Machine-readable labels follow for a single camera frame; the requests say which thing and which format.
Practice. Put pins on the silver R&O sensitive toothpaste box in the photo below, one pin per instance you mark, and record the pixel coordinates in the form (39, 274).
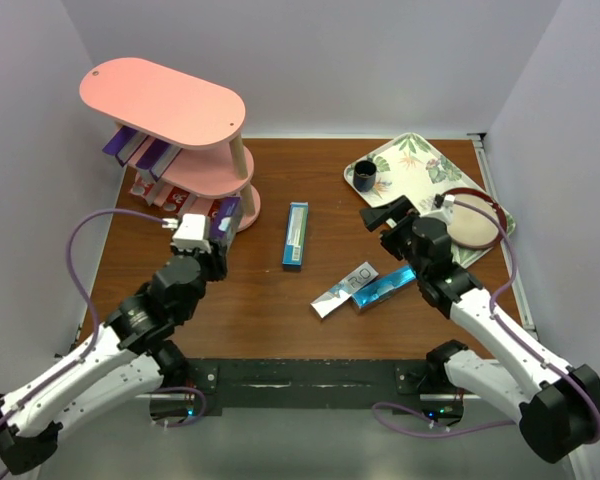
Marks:
(226, 221)

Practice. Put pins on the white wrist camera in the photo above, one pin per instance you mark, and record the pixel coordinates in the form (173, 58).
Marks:
(190, 232)
(443, 208)

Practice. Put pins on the dark blue mug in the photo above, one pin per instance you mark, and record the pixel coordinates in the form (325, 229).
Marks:
(364, 177)

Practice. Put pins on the red rimmed beige plate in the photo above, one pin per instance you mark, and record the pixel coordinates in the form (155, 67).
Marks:
(473, 230)

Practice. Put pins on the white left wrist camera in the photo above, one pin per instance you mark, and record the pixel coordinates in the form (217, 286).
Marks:
(190, 232)

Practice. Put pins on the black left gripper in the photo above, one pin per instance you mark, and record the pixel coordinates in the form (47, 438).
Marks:
(215, 257)

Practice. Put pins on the shiny blue toothpaste box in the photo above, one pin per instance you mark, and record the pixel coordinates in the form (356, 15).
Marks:
(382, 289)

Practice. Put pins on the red silver toothpaste box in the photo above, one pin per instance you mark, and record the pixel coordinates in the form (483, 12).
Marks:
(178, 201)

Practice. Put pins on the blue green toothpaste box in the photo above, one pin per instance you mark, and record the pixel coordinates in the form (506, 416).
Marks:
(294, 246)

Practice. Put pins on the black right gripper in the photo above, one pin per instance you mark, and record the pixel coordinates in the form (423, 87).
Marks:
(401, 208)

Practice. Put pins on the red 3D toothpaste box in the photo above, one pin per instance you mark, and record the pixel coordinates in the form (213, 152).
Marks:
(215, 207)

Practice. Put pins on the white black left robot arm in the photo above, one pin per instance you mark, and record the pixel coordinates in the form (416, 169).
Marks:
(130, 354)

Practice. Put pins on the floral leaf print tray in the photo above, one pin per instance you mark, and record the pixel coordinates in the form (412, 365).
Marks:
(409, 165)

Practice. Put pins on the black front base bar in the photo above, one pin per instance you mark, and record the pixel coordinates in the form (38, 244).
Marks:
(318, 384)

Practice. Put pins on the aluminium frame rail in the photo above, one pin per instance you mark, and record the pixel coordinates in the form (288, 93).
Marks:
(484, 163)

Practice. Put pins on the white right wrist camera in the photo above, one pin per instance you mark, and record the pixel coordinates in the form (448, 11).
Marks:
(443, 208)

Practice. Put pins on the purple toothpaste box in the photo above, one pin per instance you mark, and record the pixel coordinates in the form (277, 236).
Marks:
(154, 160)
(124, 144)

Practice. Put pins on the pink three tier shelf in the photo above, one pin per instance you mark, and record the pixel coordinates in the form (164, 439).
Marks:
(200, 117)

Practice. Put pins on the red toothpaste box behind shelf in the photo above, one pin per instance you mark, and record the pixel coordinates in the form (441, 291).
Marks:
(143, 190)

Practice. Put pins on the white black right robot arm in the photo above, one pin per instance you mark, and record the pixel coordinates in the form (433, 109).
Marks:
(555, 405)

